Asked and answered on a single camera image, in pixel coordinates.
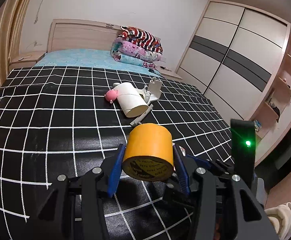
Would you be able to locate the beige nightstand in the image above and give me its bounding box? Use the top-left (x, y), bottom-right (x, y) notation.
top-left (156, 66), bottom-right (182, 81)
top-left (9, 51), bottom-right (46, 71)

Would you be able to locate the light blue folded quilt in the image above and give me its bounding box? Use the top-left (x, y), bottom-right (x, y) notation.
top-left (112, 54), bottom-right (156, 69)

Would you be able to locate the striped red folded quilt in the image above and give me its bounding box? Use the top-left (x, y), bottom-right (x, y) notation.
top-left (120, 26), bottom-right (163, 54)

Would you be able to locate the black white grid blanket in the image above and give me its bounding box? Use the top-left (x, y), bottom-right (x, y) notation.
top-left (0, 66), bottom-right (233, 239)

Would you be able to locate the white fluffy cloth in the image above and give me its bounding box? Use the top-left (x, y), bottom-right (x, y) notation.
top-left (265, 202), bottom-right (291, 239)

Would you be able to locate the pink pig toy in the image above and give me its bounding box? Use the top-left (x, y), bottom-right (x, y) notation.
top-left (104, 89), bottom-right (118, 104)

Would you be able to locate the beige wooden headboard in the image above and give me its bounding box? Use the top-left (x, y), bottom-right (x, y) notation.
top-left (47, 19), bottom-right (122, 53)

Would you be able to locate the left beige nightstand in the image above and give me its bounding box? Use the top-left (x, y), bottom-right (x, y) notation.
top-left (9, 51), bottom-right (46, 71)

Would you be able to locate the pink folded quilt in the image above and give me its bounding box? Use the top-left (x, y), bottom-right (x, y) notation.
top-left (111, 37), bottom-right (166, 62)

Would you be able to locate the white paper cup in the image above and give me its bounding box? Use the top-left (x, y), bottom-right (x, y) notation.
top-left (113, 82), bottom-right (149, 118)

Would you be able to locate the yellow tape roll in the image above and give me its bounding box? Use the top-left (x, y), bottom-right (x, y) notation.
top-left (122, 123), bottom-right (174, 181)

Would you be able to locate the white grey sliding wardrobe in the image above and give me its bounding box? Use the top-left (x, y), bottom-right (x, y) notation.
top-left (176, 1), bottom-right (291, 122)

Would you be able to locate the light blue bed sheet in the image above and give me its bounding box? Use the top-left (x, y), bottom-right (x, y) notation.
top-left (35, 49), bottom-right (160, 76)

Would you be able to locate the white plastic holder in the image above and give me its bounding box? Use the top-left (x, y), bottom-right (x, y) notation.
top-left (130, 77), bottom-right (163, 127)

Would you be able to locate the right beige nightstand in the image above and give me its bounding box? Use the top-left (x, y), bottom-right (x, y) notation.
top-left (156, 66), bottom-right (182, 81)

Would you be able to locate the beige corner shelf unit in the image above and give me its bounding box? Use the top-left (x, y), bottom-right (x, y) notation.
top-left (252, 33), bottom-right (291, 142)

